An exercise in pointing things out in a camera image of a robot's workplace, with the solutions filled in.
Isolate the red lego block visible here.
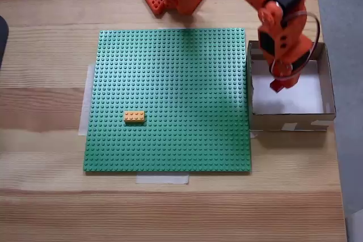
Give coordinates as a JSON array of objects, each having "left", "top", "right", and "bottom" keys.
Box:
[{"left": 269, "top": 79, "right": 286, "bottom": 93}]

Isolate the open cardboard box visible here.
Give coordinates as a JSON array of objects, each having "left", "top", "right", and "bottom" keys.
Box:
[{"left": 246, "top": 40, "right": 337, "bottom": 133}]

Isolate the green lego baseplate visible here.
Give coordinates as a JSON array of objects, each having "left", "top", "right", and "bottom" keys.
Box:
[{"left": 83, "top": 28, "right": 252, "bottom": 173}]

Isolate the yellow lego block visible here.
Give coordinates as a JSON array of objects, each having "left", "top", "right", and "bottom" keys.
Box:
[{"left": 124, "top": 111, "right": 147, "bottom": 125}]

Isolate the white board panel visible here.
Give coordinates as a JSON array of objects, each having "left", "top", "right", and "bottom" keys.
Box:
[{"left": 344, "top": 210, "right": 363, "bottom": 242}]

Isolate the black curved object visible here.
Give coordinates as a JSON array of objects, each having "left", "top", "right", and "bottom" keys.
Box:
[{"left": 0, "top": 15, "right": 10, "bottom": 70}]

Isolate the arm servo cable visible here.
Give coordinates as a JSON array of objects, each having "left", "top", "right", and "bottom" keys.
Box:
[{"left": 268, "top": 11, "right": 322, "bottom": 80}]

